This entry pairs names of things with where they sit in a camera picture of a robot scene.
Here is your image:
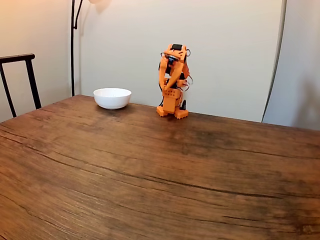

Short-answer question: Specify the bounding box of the black floor lamp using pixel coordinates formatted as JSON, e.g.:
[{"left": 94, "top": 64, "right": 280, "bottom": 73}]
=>
[{"left": 70, "top": 0, "right": 112, "bottom": 98}]

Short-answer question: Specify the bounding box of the grey curved pole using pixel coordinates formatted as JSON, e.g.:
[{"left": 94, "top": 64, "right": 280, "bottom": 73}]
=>
[{"left": 261, "top": 0, "right": 289, "bottom": 123}]

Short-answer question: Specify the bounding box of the black chair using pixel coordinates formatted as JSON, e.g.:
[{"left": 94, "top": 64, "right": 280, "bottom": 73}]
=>
[{"left": 0, "top": 53, "right": 43, "bottom": 119}]

